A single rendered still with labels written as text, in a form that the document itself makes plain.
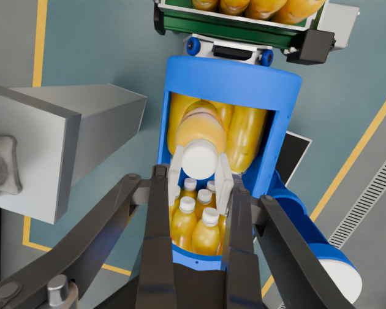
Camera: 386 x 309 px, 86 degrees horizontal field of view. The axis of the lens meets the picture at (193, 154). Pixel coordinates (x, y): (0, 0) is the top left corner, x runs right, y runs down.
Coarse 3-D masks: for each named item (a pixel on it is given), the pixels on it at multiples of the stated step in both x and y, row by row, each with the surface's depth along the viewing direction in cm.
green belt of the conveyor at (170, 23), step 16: (176, 0) 57; (176, 16) 59; (192, 16) 59; (192, 32) 62; (208, 32) 61; (224, 32) 60; (240, 32) 60; (256, 32) 59; (272, 32) 59; (288, 32) 59; (288, 48) 62
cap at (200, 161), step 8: (192, 144) 22; (200, 144) 22; (184, 152) 22; (192, 152) 21; (200, 152) 21; (208, 152) 21; (184, 160) 22; (192, 160) 22; (200, 160) 22; (208, 160) 22; (216, 160) 22; (184, 168) 22; (192, 168) 22; (200, 168) 22; (208, 168) 22; (216, 168) 22; (192, 176) 22; (200, 176) 22; (208, 176) 22
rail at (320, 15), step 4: (328, 0) 49; (324, 4) 50; (320, 8) 51; (324, 8) 50; (320, 12) 51; (324, 12) 50; (316, 16) 53; (320, 16) 50; (316, 20) 52; (320, 20) 51; (316, 24) 52; (320, 24) 51; (312, 28) 53; (316, 28) 52
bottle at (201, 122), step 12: (192, 108) 34; (204, 108) 32; (216, 108) 40; (192, 120) 26; (204, 120) 26; (216, 120) 27; (180, 132) 26; (192, 132) 24; (204, 132) 24; (216, 132) 25; (180, 144) 25; (216, 144) 24
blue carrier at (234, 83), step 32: (192, 64) 34; (224, 64) 32; (192, 96) 36; (224, 96) 34; (256, 96) 34; (288, 96) 36; (160, 160) 48; (256, 160) 58; (256, 192) 42; (192, 256) 46
